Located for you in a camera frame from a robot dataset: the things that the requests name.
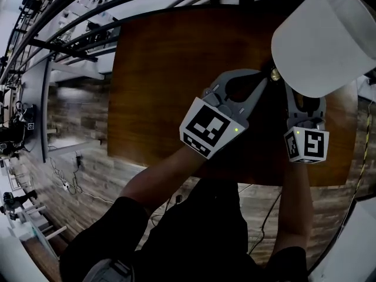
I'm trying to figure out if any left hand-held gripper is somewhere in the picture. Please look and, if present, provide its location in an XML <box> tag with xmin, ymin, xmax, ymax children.
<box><xmin>179</xmin><ymin>68</ymin><xmax>268</xmax><ymax>160</ymax></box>

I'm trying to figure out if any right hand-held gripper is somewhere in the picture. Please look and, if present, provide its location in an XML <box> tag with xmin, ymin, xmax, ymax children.
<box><xmin>283</xmin><ymin>80</ymin><xmax>330</xmax><ymax>164</ymax></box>

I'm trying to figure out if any person's right forearm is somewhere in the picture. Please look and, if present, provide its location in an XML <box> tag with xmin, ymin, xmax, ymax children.
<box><xmin>271</xmin><ymin>162</ymin><xmax>314</xmax><ymax>258</ymax></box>

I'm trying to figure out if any person's left forearm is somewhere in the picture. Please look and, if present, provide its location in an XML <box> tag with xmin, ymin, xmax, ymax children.
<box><xmin>119</xmin><ymin>145</ymin><xmax>206</xmax><ymax>214</ymax></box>

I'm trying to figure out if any white table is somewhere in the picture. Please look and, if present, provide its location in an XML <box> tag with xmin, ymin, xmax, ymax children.
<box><xmin>308</xmin><ymin>198</ymin><xmax>376</xmax><ymax>282</ymax></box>

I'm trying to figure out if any person's black clothing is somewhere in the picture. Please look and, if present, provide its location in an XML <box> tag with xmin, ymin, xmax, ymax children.
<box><xmin>58</xmin><ymin>177</ymin><xmax>309</xmax><ymax>282</ymax></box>

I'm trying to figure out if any white grey desk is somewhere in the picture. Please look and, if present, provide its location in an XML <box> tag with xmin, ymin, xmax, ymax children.
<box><xmin>20</xmin><ymin>59</ymin><xmax>105</xmax><ymax>163</ymax></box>

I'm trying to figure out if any black robot equipment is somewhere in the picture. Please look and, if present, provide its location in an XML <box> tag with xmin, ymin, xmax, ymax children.
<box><xmin>0</xmin><ymin>100</ymin><xmax>38</xmax><ymax>158</ymax></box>

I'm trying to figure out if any black clamp device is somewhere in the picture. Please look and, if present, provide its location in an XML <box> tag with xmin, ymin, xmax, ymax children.
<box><xmin>0</xmin><ymin>189</ymin><xmax>38</xmax><ymax>217</ymax></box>

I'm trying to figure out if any white wooden shelf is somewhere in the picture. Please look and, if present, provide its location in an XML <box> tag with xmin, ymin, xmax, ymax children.
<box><xmin>0</xmin><ymin>198</ymin><xmax>68</xmax><ymax>282</ymax></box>

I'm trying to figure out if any yellow black striped cable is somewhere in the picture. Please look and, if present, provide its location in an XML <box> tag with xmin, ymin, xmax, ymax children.
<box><xmin>351</xmin><ymin>98</ymin><xmax>375</xmax><ymax>201</ymax></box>

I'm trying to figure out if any black floor cable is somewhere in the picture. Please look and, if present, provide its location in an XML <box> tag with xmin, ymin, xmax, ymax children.
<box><xmin>248</xmin><ymin>191</ymin><xmax>283</xmax><ymax>255</ymax></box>

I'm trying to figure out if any white floor cable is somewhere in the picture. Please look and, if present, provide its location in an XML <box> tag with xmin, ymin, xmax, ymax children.
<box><xmin>49</xmin><ymin>157</ymin><xmax>115</xmax><ymax>205</ymax></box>

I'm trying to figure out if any grey strapped device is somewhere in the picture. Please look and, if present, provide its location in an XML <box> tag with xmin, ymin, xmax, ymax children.
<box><xmin>82</xmin><ymin>258</ymin><xmax>136</xmax><ymax>282</ymax></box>

